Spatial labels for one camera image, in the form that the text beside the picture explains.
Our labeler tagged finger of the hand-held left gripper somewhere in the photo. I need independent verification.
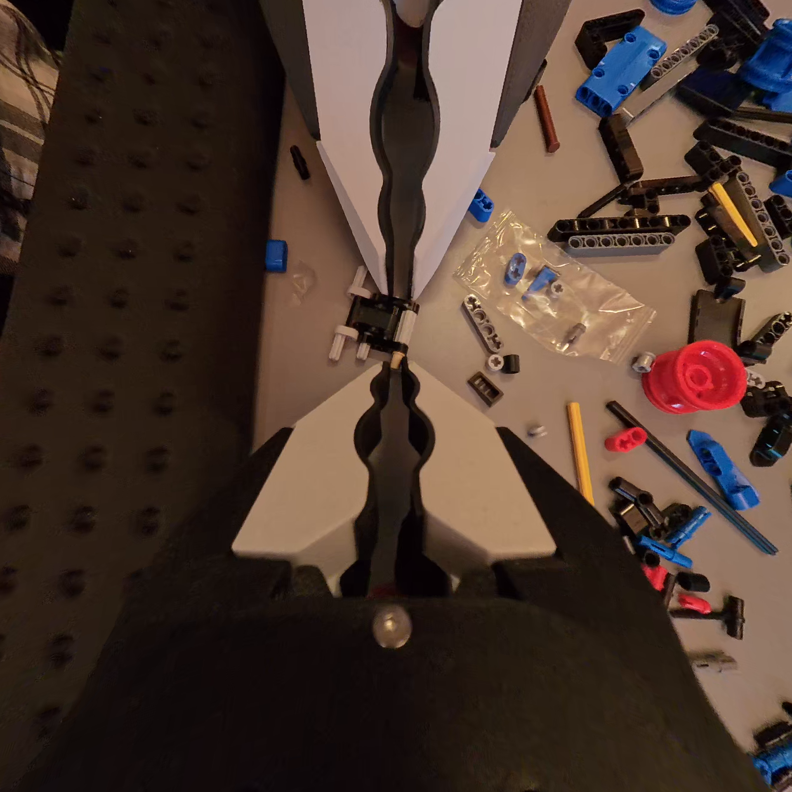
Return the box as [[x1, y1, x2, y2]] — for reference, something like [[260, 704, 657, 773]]
[[302, 0, 398, 293], [405, 0, 526, 299]]

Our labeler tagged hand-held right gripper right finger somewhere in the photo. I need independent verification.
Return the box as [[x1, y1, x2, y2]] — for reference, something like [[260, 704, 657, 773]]
[[396, 361, 558, 596]]

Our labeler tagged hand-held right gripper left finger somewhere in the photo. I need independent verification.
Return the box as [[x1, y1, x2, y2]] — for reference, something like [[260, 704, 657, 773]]
[[232, 363, 397, 598]]

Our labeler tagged dark grey thin liftarm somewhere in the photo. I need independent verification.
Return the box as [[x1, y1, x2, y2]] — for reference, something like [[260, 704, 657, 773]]
[[463, 295, 506, 355]]

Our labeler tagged black and grey brick assembly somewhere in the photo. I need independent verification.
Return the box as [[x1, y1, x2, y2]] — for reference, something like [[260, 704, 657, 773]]
[[328, 266, 419, 367]]

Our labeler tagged grey desk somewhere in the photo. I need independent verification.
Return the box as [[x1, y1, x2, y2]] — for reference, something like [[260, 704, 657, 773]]
[[250, 0, 792, 750]]

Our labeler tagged brown axle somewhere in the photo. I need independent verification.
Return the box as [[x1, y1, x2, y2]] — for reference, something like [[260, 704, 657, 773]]
[[533, 85, 561, 154]]

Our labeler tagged black angled liftarm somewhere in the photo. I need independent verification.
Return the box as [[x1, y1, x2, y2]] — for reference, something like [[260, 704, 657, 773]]
[[574, 9, 646, 69]]

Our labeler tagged blue flat panel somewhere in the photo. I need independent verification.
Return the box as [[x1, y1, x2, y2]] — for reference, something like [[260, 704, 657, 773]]
[[575, 26, 668, 119]]

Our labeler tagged yellow axle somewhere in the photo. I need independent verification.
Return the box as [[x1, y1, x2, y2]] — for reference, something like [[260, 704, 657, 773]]
[[566, 402, 595, 506]]

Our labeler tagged black grille tile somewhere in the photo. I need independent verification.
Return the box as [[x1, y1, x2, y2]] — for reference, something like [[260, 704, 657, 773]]
[[467, 371, 504, 407]]

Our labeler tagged black rectangular panel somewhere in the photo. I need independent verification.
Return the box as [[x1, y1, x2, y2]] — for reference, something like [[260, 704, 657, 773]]
[[598, 113, 645, 184]]

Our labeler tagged light grey long beam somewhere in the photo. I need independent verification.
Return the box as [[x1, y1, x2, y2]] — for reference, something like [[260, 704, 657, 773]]
[[622, 25, 720, 125]]

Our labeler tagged black short axle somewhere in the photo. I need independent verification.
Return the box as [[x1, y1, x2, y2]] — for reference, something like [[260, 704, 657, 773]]
[[578, 184, 627, 222]]

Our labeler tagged pile of small connector pieces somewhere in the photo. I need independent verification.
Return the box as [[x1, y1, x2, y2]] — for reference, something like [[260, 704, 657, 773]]
[[606, 476, 712, 616]]

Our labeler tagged black thin long beam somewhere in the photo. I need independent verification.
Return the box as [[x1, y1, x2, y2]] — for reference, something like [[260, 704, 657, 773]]
[[625, 175, 707, 198]]

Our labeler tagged dark grey long beam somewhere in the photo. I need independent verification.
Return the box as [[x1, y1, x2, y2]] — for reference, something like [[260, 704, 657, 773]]
[[566, 232, 673, 258]]

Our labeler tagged blue and grey pin piece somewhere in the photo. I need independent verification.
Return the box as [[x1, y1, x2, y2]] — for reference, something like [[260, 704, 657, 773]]
[[523, 266, 566, 303]]

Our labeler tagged black long axle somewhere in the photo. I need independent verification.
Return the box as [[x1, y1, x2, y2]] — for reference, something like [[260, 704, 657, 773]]
[[605, 401, 779, 556]]

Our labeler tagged clear zip bag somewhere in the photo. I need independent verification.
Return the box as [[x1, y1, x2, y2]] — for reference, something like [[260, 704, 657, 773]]
[[453, 209, 657, 365]]

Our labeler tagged red wheel rim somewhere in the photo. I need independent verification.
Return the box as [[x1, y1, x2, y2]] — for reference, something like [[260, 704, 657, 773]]
[[641, 340, 748, 414]]

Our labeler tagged blue wedge panel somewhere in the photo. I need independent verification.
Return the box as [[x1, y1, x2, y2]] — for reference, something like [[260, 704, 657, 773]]
[[687, 430, 761, 512]]

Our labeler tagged yellow axle rod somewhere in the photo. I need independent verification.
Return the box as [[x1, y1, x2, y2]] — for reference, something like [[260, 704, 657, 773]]
[[710, 182, 758, 247]]

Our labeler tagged black cross-shaped piece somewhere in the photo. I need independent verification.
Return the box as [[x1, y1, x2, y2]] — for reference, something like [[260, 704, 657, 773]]
[[670, 595, 747, 640]]

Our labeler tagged black thick beam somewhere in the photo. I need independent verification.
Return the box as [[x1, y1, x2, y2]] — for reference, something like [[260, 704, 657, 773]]
[[694, 235, 738, 286]]

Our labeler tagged dark grey beam with holes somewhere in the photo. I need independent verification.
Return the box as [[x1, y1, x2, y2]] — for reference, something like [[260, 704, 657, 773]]
[[730, 168, 792, 273]]

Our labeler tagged black glossy curved panel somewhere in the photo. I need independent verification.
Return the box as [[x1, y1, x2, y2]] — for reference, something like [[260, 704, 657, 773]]
[[688, 289, 747, 351]]

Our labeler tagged black flat liftarm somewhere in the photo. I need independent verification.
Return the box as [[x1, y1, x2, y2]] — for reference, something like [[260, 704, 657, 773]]
[[736, 312, 792, 366]]

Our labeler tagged blue and black frame assembly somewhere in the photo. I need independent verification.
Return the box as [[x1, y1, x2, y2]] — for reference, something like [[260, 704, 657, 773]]
[[752, 721, 792, 788]]

